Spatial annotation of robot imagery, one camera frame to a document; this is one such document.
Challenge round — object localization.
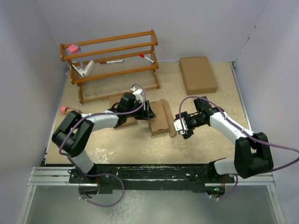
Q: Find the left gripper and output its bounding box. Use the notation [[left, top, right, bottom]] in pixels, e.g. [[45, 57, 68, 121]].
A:
[[126, 100, 156, 120]]

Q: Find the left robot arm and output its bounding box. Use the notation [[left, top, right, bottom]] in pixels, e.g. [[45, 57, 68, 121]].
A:
[[51, 92, 156, 183]]

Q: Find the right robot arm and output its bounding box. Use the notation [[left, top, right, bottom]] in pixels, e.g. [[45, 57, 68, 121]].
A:
[[173, 97, 274, 182]]

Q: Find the small closed cardboard box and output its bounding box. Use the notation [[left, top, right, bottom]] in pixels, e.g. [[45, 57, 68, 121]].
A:
[[109, 95, 137, 128]]

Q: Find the large closed cardboard box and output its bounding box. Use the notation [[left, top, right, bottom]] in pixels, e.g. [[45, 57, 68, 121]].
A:
[[179, 56, 218, 96]]

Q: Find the red capped marker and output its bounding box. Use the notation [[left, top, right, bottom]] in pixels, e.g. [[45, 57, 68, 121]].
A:
[[140, 54, 155, 63]]

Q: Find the black capped white marker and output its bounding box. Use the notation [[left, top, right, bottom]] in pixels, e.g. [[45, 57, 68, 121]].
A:
[[99, 60, 124, 64]]

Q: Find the wooden rack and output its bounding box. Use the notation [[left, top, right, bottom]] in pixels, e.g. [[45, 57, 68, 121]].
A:
[[59, 30, 160, 104]]

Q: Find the white eraser brush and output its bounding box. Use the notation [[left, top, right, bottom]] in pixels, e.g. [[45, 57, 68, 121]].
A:
[[72, 60, 94, 77]]

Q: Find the small pink capped bottle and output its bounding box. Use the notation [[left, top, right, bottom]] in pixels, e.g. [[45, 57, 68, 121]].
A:
[[60, 106, 82, 115]]

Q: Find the pink eraser block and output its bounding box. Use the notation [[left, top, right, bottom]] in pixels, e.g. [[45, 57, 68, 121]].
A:
[[67, 44, 81, 54]]

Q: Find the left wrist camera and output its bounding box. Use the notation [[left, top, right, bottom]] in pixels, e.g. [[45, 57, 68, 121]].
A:
[[131, 86, 146, 103]]

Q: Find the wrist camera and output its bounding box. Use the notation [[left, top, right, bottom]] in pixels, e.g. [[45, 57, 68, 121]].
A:
[[173, 118, 188, 135], [131, 86, 146, 103]]

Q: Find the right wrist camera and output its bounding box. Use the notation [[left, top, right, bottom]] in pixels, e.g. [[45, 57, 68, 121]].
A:
[[173, 118, 188, 135]]

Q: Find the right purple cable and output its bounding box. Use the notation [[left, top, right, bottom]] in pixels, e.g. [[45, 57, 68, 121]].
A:
[[178, 95, 299, 201]]

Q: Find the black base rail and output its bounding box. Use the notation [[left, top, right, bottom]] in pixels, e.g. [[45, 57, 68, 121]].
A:
[[68, 164, 235, 195]]

